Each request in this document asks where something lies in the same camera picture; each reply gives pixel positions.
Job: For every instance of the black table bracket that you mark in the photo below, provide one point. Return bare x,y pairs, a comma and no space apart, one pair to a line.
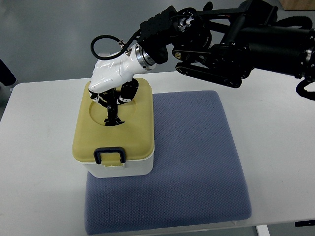
304,223

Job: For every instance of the upper clear floor tile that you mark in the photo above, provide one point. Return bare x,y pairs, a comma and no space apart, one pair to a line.
104,55

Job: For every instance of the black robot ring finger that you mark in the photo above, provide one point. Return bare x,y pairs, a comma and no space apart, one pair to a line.
97,98

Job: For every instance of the blue grey cushion mat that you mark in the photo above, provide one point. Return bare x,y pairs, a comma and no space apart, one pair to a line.
197,177

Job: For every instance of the white storage box base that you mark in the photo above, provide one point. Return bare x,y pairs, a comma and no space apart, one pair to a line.
125,168

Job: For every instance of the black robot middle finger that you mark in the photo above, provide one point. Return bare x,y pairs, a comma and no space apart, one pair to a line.
110,98

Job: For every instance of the yellow storage box lid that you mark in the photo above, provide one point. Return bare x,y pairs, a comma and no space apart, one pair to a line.
135,135

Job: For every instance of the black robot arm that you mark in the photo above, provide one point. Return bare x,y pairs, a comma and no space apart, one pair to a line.
219,46

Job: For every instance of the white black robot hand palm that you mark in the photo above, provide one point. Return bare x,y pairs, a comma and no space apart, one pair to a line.
109,74

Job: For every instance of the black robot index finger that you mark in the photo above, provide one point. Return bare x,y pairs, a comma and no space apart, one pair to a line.
128,91

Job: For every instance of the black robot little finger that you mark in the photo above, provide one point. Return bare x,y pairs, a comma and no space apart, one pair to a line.
92,95

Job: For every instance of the white table leg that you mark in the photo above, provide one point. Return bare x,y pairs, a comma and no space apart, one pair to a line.
262,230

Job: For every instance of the wooden cabinet corner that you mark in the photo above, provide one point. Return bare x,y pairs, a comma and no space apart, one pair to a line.
298,5

